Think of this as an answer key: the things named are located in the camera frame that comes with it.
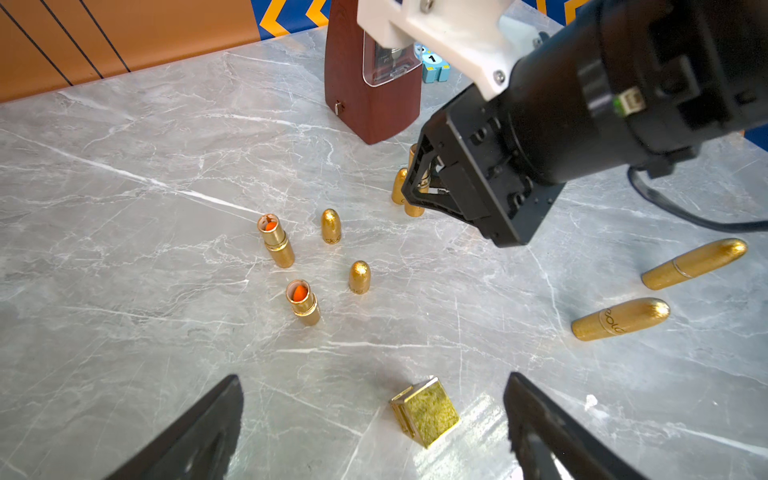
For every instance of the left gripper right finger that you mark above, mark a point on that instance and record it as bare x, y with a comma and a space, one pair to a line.
543, 436

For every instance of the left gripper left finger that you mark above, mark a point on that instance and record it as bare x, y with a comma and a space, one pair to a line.
199, 444

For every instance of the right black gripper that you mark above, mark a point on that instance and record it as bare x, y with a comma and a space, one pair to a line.
468, 153

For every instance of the gold lipstick cap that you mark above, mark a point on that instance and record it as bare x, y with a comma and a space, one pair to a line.
359, 281
331, 226

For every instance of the gold lipstick base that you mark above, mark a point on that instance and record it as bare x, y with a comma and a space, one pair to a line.
276, 240

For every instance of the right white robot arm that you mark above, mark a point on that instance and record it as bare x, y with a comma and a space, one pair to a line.
641, 84

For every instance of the dark red metronome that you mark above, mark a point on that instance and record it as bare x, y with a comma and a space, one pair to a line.
375, 91

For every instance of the blue owl toy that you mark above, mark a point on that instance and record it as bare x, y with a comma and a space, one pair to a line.
434, 68

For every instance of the gold black square box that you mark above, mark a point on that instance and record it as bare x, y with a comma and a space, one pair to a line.
425, 412

